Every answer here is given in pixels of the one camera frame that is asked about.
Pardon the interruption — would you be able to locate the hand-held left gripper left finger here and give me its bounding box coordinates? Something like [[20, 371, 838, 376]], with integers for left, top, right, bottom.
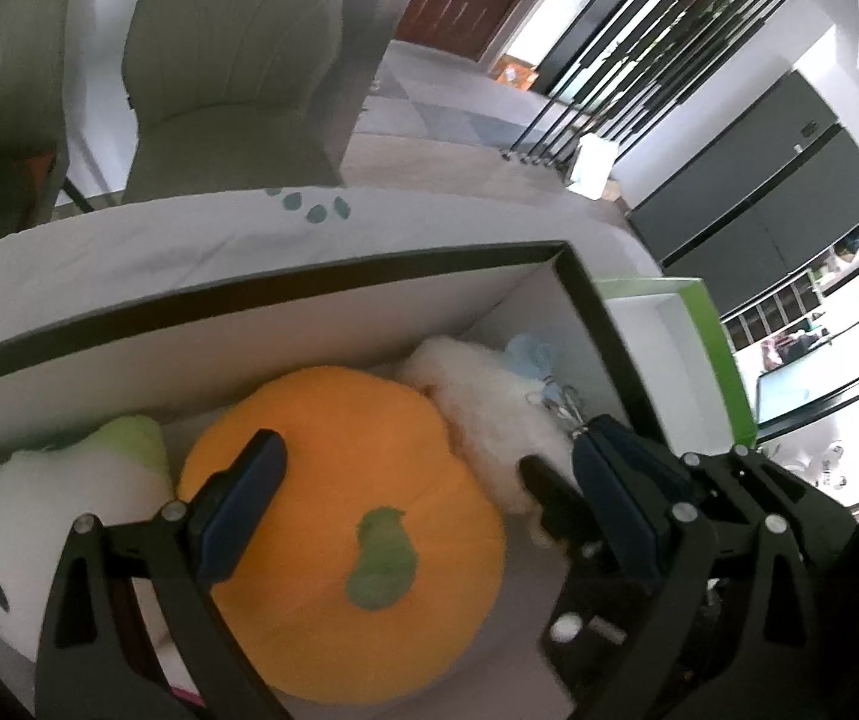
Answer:
[[34, 427, 294, 720]]

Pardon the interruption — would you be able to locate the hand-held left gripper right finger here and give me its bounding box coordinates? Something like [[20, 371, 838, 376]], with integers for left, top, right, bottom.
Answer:
[[570, 414, 822, 720]]

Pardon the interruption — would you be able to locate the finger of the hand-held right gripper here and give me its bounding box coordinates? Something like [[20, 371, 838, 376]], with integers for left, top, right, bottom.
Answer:
[[518, 456, 605, 554], [669, 444, 859, 586]]

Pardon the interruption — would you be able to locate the orange plush toy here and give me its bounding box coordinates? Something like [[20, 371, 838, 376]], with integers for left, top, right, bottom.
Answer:
[[176, 366, 509, 706]]

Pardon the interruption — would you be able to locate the white fluffy plush toy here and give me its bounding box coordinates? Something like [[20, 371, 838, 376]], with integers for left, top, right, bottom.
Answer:
[[398, 335, 588, 548]]

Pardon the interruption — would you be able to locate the black cardboard box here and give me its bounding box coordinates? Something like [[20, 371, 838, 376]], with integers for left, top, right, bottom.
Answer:
[[0, 240, 663, 720]]

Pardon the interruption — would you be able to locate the green cardboard box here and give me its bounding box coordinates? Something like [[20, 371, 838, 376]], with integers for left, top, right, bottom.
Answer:
[[594, 276, 759, 451]]

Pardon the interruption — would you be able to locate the black lattice shelf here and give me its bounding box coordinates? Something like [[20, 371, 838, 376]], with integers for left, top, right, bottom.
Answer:
[[722, 270, 828, 350]]

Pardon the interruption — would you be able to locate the white cat plush toy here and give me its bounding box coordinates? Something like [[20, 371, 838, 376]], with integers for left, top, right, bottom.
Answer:
[[0, 412, 202, 702]]

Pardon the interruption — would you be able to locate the black tall cabinet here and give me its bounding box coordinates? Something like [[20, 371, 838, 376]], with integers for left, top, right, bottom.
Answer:
[[628, 71, 859, 293]]

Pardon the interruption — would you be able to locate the white paper bag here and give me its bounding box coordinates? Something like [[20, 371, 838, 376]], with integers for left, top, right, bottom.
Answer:
[[568, 135, 618, 200]]

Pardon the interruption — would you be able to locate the orange box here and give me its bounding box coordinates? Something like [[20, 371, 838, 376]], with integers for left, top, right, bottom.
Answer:
[[493, 56, 539, 91]]

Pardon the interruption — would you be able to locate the grey upholstered chair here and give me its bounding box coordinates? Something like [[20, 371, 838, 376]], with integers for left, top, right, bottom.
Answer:
[[121, 0, 348, 203], [0, 0, 82, 241]]

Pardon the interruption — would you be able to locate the black metal railing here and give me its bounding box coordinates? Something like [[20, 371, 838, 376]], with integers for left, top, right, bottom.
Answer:
[[504, 0, 801, 166]]

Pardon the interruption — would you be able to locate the grey cabinet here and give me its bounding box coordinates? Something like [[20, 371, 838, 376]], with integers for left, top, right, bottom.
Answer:
[[335, 0, 446, 166]]

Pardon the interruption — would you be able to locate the light blue plush keychain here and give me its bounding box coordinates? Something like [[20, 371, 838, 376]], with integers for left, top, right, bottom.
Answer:
[[504, 334, 588, 436]]

